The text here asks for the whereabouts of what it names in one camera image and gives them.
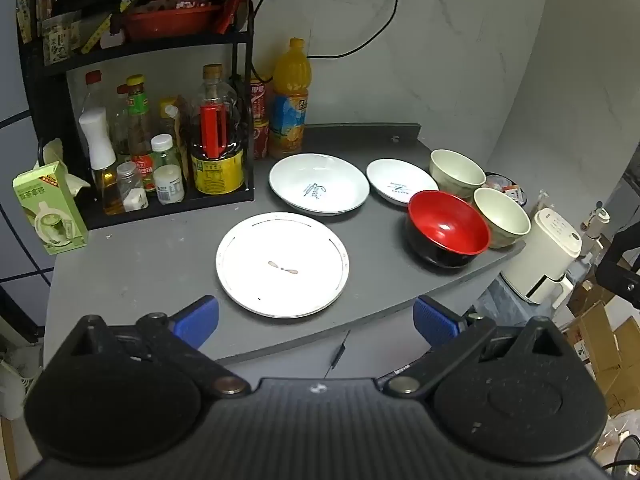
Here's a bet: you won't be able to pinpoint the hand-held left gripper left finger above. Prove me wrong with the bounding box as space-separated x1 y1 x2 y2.
70 295 252 400

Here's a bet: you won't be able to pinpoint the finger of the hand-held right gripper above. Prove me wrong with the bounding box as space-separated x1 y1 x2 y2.
595 227 640 313

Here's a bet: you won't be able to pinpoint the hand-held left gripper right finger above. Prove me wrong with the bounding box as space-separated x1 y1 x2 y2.
382 295 572 397

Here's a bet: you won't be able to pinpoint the white rimmed plate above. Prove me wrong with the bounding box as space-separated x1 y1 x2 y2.
216 212 350 319

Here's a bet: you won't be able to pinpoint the red and black bowl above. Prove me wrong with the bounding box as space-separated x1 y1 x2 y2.
405 190 491 268

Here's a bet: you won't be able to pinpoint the cream bowl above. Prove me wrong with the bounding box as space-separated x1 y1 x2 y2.
429 149 487 201
472 187 532 250

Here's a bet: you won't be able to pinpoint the small deep white plate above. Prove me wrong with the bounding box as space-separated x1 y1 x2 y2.
366 158 440 207

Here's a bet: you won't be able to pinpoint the large deep white plate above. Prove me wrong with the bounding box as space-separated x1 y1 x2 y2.
269 153 371 217

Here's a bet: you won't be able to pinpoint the small white appliance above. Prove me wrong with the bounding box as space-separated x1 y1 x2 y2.
580 200 611 241

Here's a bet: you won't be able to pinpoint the cardboard boxes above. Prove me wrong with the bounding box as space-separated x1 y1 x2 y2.
565 285 640 416

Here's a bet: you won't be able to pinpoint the white air fryer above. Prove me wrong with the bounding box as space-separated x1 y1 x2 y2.
500 207 583 306

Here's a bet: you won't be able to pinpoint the brown bin with wrappers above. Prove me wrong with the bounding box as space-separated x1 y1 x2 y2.
482 171 528 208

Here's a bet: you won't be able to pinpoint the clear spice jar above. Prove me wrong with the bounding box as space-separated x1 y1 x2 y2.
116 161 149 212

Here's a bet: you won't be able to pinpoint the brown spouted pouch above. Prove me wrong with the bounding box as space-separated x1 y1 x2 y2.
160 97 193 181

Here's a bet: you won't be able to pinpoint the red drink can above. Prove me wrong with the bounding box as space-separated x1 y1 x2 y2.
252 120 272 160
249 79 273 121

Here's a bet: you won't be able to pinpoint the green drink carton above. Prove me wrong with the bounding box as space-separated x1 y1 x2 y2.
12 161 89 256

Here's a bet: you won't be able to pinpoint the yellow-capped sauce bottle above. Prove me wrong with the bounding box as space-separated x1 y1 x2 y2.
125 75 156 191

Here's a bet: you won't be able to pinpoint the crumpled tissue paper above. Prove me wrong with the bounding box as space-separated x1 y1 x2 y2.
37 137 91 196

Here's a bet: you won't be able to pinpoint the clear bottle red cap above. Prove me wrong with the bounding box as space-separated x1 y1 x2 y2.
80 70 108 116

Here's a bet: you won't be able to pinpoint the orange juice bottle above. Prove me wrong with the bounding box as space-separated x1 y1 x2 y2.
268 37 312 161

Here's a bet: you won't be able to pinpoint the black metal shelf rack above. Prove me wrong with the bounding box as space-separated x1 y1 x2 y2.
15 0 256 231

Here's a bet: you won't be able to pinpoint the red plastic basket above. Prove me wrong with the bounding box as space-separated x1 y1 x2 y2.
120 2 221 41

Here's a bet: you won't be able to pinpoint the black cabinet handle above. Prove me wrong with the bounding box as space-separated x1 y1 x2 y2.
330 330 351 372

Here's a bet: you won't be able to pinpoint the large oil bottle red handle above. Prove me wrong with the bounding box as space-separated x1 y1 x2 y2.
189 63 246 196

